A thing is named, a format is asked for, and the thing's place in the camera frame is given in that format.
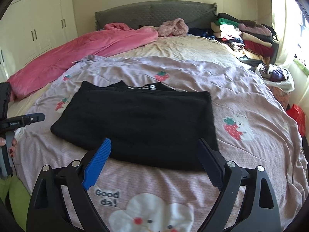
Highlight dark blue garment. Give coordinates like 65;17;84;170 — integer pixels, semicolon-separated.
188;28;215;40

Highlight pink plush blanket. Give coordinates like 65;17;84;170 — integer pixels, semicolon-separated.
8;23;158;101

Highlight pink strawberry print quilt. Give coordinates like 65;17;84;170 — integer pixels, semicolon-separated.
15;57;308;231

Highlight stack of folded clothes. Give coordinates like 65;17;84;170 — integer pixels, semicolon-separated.
211;13;280;67

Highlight red plastic bag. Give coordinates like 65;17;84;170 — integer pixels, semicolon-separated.
286;104;306;137

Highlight pink knitted garment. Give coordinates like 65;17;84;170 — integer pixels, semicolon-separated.
157;18;189;37

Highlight black sweater orange patches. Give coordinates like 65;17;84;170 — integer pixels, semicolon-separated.
51;81;218;171

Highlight beige bed sheet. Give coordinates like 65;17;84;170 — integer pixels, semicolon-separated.
8;36;241;117

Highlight white built-in wardrobe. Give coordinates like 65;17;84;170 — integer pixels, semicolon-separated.
1;0;77;82

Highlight floral basket with clothes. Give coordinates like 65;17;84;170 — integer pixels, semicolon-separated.
255;63;295;110

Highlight grey quilted headboard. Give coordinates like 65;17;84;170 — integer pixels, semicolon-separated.
95;0;217;31

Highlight left hand red nails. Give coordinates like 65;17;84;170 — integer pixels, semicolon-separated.
0;137;17;158

